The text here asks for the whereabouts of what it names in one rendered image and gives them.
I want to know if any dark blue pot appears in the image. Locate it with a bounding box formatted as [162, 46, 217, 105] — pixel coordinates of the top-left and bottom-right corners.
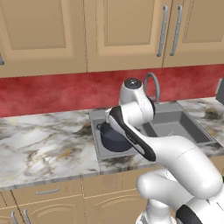
[96, 122, 134, 153]

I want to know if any grey sink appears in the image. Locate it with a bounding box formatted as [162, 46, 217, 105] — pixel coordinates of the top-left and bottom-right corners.
[88, 101, 219, 160]

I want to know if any tan panel under sink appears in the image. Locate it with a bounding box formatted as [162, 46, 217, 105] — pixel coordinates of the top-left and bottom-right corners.
[82, 165, 165, 200]

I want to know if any grey curved tap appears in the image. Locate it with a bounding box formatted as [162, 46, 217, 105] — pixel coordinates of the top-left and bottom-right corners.
[143, 72, 161, 105]

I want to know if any tan drawer front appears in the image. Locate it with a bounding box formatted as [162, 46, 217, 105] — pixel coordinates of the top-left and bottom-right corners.
[10, 178, 84, 203]

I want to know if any tan base cupboard door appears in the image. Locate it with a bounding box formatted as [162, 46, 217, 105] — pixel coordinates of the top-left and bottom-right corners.
[83, 191, 151, 224]
[0, 206, 19, 224]
[17, 194, 86, 224]

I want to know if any dark grey appliance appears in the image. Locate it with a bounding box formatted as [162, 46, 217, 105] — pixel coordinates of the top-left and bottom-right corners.
[215, 78, 224, 105]

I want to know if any tan wall cupboard door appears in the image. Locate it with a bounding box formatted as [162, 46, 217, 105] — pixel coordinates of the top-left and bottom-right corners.
[162, 0, 224, 68]
[83, 0, 173, 74]
[0, 0, 88, 79]

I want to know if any grey drawer handle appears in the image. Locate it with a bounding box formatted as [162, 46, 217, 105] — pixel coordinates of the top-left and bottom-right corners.
[36, 187, 61, 196]

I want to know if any grey base cupboard handle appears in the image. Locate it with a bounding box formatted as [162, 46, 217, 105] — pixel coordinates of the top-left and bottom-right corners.
[10, 211, 19, 224]
[23, 207, 32, 224]

